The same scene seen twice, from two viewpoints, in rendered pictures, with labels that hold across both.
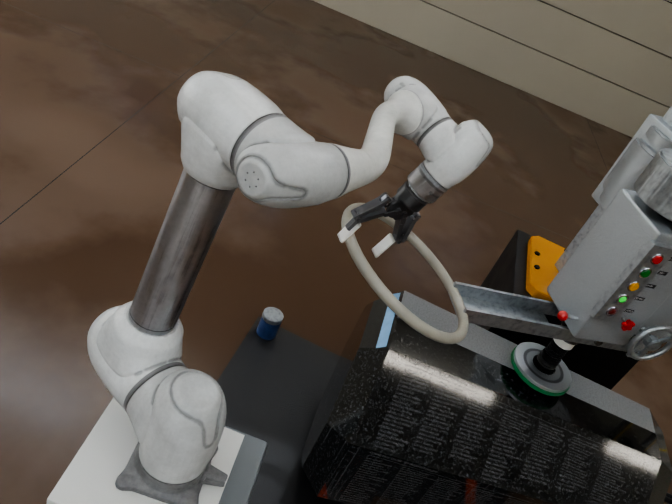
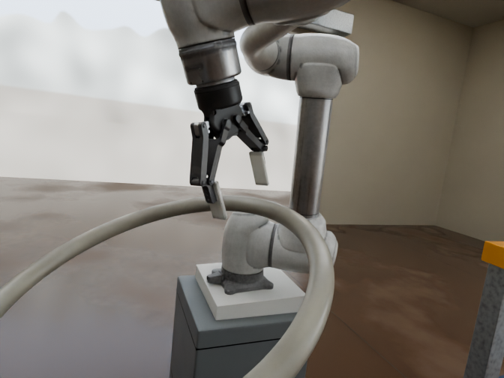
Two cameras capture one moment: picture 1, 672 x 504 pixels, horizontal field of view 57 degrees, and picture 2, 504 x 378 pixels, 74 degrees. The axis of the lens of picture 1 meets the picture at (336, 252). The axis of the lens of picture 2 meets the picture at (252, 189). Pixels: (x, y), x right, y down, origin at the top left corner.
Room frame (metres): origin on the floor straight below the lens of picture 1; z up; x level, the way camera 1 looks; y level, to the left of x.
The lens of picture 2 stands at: (1.88, -0.23, 1.37)
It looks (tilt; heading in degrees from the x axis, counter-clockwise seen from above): 8 degrees down; 161
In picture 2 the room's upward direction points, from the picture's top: 6 degrees clockwise
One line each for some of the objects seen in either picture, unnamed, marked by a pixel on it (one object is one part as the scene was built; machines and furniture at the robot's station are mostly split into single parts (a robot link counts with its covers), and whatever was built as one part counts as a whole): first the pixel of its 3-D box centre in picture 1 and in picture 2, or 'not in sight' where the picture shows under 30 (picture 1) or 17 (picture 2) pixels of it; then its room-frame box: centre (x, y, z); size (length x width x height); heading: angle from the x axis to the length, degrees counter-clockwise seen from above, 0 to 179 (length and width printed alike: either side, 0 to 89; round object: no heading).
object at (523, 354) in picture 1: (542, 366); not in sight; (1.68, -0.81, 0.85); 0.21 x 0.21 x 0.01
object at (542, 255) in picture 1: (577, 283); not in sight; (2.49, -1.07, 0.76); 0.49 x 0.49 x 0.05; 87
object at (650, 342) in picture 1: (646, 334); not in sight; (1.62, -0.97, 1.18); 0.15 x 0.10 x 0.15; 113
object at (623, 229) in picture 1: (640, 277); not in sight; (1.72, -0.89, 1.30); 0.36 x 0.22 x 0.45; 113
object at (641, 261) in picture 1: (630, 282); not in sight; (1.55, -0.79, 1.35); 0.08 x 0.03 x 0.28; 113
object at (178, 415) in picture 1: (183, 418); (247, 237); (0.79, 0.15, 1.02); 0.18 x 0.16 x 0.22; 60
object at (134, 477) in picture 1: (180, 462); (237, 274); (0.78, 0.13, 0.88); 0.22 x 0.18 x 0.06; 96
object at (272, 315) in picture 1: (269, 323); not in sight; (2.14, 0.15, 0.08); 0.10 x 0.10 x 0.13
